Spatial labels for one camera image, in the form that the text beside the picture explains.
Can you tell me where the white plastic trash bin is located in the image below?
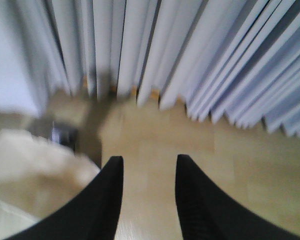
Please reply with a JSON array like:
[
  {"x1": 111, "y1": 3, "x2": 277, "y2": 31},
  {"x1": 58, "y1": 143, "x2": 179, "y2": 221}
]
[{"x1": 0, "y1": 129, "x2": 100, "y2": 240}]

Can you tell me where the light grey curtain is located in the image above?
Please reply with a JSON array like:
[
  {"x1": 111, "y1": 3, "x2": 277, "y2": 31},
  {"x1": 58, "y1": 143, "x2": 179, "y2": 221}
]
[{"x1": 45, "y1": 0, "x2": 300, "y2": 138}]

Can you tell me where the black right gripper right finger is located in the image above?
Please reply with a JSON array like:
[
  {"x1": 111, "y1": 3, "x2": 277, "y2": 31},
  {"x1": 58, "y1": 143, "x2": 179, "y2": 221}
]
[{"x1": 175, "y1": 154, "x2": 300, "y2": 240}]

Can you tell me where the white floor socket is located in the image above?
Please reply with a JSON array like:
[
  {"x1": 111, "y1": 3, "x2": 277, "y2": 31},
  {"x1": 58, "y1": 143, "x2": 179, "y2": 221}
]
[{"x1": 49, "y1": 121, "x2": 79, "y2": 152}]

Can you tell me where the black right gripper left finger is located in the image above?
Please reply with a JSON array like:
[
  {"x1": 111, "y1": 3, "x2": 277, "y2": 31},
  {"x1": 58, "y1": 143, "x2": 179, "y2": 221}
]
[{"x1": 9, "y1": 156, "x2": 124, "y2": 240}]

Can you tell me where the white sheer curtain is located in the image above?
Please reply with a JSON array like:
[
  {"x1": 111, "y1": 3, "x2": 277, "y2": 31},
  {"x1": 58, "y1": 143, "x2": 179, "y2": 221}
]
[{"x1": 0, "y1": 0, "x2": 58, "y2": 117}]

